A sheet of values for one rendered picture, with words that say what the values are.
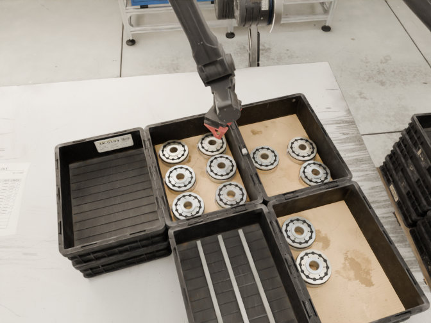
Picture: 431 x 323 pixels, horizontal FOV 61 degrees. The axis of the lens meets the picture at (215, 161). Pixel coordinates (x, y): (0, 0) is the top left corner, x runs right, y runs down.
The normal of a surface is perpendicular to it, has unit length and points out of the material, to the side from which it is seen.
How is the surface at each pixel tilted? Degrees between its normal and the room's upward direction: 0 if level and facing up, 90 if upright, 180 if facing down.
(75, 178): 0
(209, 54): 86
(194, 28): 86
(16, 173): 0
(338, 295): 0
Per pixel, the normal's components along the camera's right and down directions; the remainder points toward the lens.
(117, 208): 0.00, -0.58
